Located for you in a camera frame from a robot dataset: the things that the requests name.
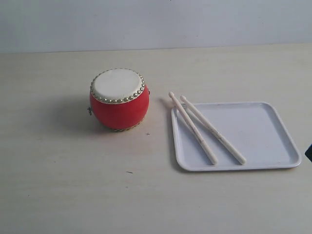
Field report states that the white plastic tray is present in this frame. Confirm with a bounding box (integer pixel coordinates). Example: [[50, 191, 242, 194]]
[[171, 102, 302, 172]]

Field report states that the white drumstick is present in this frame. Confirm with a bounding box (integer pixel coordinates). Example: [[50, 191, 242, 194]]
[[180, 96, 246, 165], [168, 91, 218, 165]]

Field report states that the red small drum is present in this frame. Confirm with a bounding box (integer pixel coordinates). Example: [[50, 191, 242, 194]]
[[88, 68, 150, 131]]

